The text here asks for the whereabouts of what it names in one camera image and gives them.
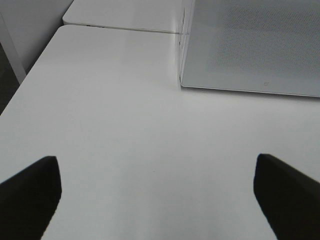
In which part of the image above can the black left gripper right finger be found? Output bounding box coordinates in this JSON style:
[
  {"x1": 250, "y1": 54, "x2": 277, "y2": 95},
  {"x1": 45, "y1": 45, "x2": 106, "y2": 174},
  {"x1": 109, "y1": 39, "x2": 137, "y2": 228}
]
[{"x1": 253, "y1": 153, "x2": 320, "y2": 240}]

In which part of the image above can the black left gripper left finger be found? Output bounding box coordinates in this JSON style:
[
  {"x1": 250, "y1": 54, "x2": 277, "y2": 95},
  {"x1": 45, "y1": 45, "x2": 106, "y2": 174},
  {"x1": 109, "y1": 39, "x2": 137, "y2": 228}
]
[{"x1": 0, "y1": 156, "x2": 62, "y2": 240}]

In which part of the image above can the white microwave door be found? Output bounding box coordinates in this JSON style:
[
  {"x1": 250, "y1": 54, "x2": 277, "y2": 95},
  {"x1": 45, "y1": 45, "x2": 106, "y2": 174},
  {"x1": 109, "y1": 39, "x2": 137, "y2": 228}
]
[{"x1": 180, "y1": 0, "x2": 320, "y2": 97}]

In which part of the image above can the white microwave oven body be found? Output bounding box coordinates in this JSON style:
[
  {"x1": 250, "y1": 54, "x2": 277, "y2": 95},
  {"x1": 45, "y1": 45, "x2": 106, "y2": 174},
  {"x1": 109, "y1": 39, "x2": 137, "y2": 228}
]
[{"x1": 178, "y1": 0, "x2": 195, "y2": 86}]

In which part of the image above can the white adjacent table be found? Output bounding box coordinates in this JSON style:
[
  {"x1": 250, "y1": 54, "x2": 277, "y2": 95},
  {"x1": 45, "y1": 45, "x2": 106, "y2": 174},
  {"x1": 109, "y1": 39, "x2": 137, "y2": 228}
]
[{"x1": 62, "y1": 0, "x2": 183, "y2": 34}]

